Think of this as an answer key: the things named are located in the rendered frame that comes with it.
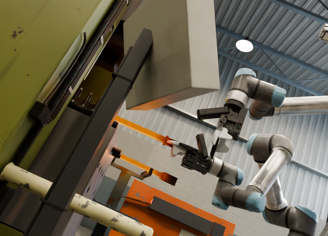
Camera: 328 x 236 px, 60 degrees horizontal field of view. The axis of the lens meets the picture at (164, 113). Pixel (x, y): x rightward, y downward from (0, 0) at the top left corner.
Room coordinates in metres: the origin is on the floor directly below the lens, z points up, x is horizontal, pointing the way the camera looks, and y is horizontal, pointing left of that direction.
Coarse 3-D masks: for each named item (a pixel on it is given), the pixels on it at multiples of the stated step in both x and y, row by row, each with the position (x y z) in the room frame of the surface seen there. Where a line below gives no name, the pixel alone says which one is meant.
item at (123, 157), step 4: (124, 156) 1.56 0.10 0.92; (128, 160) 1.56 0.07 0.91; (132, 160) 1.57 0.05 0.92; (136, 164) 1.57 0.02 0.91; (140, 164) 1.57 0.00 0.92; (144, 168) 1.57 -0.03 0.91; (148, 168) 1.57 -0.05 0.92; (156, 172) 1.58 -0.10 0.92; (160, 172) 1.58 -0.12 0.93; (164, 172) 1.59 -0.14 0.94; (160, 176) 1.58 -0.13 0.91; (164, 176) 1.59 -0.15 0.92; (168, 176) 1.59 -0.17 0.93; (172, 176) 1.59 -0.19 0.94; (164, 180) 1.58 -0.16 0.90; (168, 180) 1.59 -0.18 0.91; (172, 180) 1.60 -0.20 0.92; (176, 180) 1.60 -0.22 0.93; (172, 184) 1.59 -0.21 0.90
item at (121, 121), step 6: (120, 120) 1.22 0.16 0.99; (126, 120) 1.22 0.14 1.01; (126, 126) 1.24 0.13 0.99; (132, 126) 1.22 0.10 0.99; (138, 126) 1.22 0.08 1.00; (144, 132) 1.22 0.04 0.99; (150, 132) 1.21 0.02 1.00; (156, 138) 1.22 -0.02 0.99; (162, 138) 1.21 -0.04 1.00; (168, 138) 1.22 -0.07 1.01; (162, 144) 1.25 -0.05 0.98; (168, 144) 1.22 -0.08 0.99
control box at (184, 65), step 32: (160, 0) 0.57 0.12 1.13; (192, 0) 0.49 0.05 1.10; (128, 32) 0.75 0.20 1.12; (160, 32) 0.60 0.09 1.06; (192, 32) 0.50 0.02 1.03; (160, 64) 0.62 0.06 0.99; (192, 64) 0.52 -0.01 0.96; (128, 96) 0.80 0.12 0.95; (160, 96) 0.64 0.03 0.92; (192, 96) 0.62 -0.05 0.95
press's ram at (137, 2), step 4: (136, 0) 1.06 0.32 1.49; (140, 0) 1.06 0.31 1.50; (144, 0) 1.06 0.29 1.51; (132, 4) 1.06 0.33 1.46; (136, 4) 1.06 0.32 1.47; (140, 4) 1.06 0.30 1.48; (128, 8) 1.06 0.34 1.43; (132, 8) 1.06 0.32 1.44; (136, 8) 1.06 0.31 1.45; (128, 12) 1.06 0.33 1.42; (132, 12) 1.06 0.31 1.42; (124, 16) 1.06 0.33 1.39; (128, 16) 1.06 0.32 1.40; (124, 20) 1.06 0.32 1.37; (120, 24) 1.10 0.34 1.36
